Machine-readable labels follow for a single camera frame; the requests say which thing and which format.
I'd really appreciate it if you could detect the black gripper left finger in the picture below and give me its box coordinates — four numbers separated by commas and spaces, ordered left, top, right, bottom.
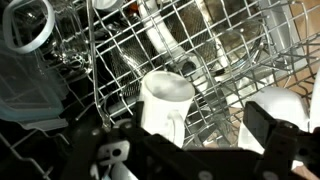
59, 101, 201, 180

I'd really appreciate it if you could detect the glass container with teal rim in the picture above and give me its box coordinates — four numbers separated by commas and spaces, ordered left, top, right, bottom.
0, 46, 69, 132

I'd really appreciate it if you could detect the clear round glass lid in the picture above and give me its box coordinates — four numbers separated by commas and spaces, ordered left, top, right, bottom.
214, 18, 268, 73

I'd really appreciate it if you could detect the glass bowl with white rim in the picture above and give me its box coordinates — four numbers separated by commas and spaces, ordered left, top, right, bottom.
2, 0, 57, 55

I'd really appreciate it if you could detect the white ceramic mug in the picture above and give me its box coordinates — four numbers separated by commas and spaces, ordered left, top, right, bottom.
138, 70, 196, 149

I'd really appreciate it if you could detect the metal spoon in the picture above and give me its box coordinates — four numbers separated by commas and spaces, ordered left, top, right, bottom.
85, 0, 113, 133

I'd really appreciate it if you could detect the clear drinking glass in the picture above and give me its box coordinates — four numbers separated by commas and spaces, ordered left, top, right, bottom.
49, 4, 96, 77

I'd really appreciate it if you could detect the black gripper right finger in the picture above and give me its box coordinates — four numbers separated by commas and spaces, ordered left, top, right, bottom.
243, 101, 320, 180

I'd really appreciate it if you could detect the wire dishwasher rack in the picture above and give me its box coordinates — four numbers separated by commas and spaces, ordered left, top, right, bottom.
0, 0, 320, 180

